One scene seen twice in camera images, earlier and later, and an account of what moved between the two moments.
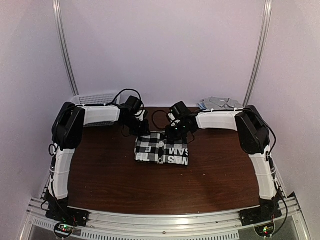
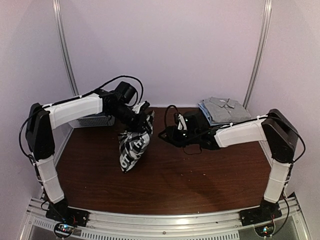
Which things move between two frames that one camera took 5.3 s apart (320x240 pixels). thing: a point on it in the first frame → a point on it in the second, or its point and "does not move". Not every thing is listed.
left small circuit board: [63, 230] does not move
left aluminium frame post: [56, 9] does not move
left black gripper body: [136, 128] does not move
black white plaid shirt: [154, 147] → [134, 144]
